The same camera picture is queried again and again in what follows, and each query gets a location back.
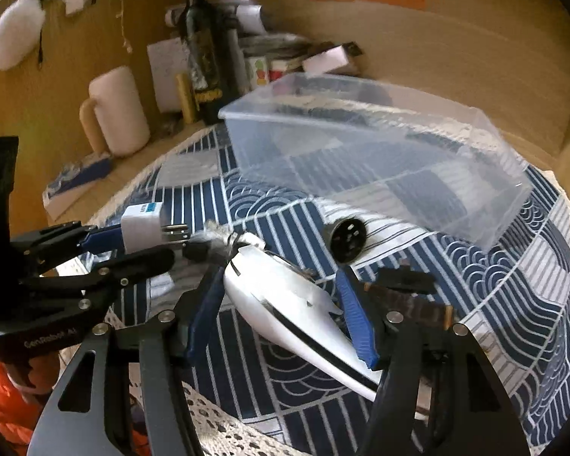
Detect small white cardboard box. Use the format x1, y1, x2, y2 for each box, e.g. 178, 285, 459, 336
302, 41, 363, 76

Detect yellow tube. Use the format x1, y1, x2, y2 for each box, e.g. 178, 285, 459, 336
176, 72, 198, 125

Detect white travel adapter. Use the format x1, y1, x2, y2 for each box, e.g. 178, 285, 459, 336
120, 202, 189, 254

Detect stack of papers and books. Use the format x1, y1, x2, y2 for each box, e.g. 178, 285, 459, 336
165, 0, 311, 97

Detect round black cap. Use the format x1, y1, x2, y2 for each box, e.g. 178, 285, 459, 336
323, 217, 367, 264

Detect silver keys with black fob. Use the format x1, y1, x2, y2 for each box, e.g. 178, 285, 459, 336
182, 220, 248, 267

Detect left hand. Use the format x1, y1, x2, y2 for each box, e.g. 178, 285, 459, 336
4, 352, 60, 407

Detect white note paper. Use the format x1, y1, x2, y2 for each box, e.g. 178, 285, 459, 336
147, 37, 188, 113

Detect white handheld device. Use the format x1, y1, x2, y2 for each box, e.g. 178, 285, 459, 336
224, 232, 381, 401

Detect white fluffy pompom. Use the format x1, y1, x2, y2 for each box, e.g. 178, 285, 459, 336
0, 0, 46, 71

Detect clear plastic box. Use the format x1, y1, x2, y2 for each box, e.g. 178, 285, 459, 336
219, 73, 531, 248

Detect blue patterned lace cloth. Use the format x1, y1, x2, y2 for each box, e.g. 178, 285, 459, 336
68, 128, 570, 455

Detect dark wine bottle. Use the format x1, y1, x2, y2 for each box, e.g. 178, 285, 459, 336
178, 0, 239, 126

